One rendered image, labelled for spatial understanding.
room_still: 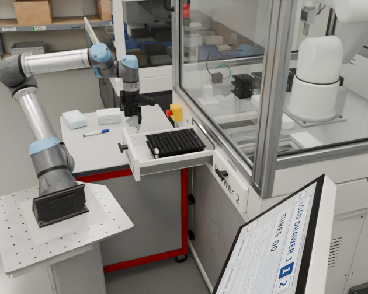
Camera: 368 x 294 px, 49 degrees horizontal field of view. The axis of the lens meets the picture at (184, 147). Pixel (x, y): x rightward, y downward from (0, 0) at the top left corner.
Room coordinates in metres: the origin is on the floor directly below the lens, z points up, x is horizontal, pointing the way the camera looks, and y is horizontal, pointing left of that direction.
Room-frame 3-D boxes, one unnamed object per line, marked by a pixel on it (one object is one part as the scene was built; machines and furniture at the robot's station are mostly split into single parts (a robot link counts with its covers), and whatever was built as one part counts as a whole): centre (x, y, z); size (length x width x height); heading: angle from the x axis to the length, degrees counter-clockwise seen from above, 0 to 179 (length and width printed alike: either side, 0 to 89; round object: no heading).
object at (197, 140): (1.54, 0.04, 0.87); 0.22 x 0.18 x 0.06; 108
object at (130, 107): (1.72, 0.25, 1.00); 0.09 x 0.08 x 0.12; 115
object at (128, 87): (1.72, 0.24, 1.08); 0.08 x 0.08 x 0.05
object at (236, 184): (1.28, -0.17, 0.87); 0.29 x 0.02 x 0.11; 18
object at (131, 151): (1.48, 0.23, 0.87); 0.29 x 0.02 x 0.11; 18
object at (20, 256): (1.22, 0.49, 0.70); 0.45 x 0.44 x 0.12; 120
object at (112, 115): (2.03, 0.42, 0.79); 0.13 x 0.09 x 0.05; 104
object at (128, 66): (1.73, 0.24, 1.16); 0.09 x 0.08 x 0.11; 90
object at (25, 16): (5.22, 1.87, 0.72); 0.41 x 0.32 x 0.28; 100
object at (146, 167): (1.54, 0.03, 0.86); 0.40 x 0.26 x 0.06; 108
